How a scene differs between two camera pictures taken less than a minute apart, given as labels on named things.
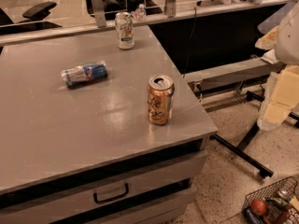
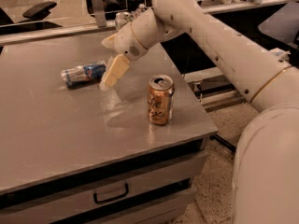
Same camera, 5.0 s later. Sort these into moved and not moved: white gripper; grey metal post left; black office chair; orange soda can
Moved: white gripper
Not moved: black office chair; orange soda can; grey metal post left
